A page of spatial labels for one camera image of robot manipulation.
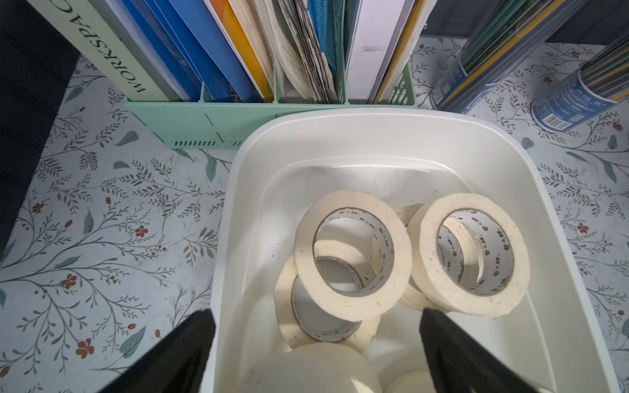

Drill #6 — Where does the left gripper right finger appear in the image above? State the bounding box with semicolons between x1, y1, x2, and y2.
419;309;536;393

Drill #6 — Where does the mint green file organizer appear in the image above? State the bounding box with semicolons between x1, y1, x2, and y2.
122;63;419;150

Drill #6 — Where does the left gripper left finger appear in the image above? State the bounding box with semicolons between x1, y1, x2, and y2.
103;309;216;392

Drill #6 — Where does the white plastic storage box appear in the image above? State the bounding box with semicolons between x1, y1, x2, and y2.
201;109;619;392

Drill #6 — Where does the blue-capped pencil tube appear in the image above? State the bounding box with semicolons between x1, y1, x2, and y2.
531;33;628;132
430;0;585;114

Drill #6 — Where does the white binder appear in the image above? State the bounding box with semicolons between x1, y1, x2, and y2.
344;0;410;104

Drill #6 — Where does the cream masking tape roll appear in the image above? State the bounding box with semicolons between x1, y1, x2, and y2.
275;240;381;353
236;342;383;392
378;352;436;392
407;193;531;317
401;218;483;311
294;190;413;322

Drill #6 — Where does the white workspace book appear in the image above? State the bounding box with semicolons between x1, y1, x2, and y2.
29;1;179;102

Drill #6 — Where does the floral table mat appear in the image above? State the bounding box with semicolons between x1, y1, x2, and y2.
1;44;628;392

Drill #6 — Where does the left blue-capped pencil tube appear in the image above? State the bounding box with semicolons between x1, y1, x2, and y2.
430;0;585;114

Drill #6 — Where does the right blue-capped pencil tube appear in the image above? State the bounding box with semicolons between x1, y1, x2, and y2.
531;33;628;132

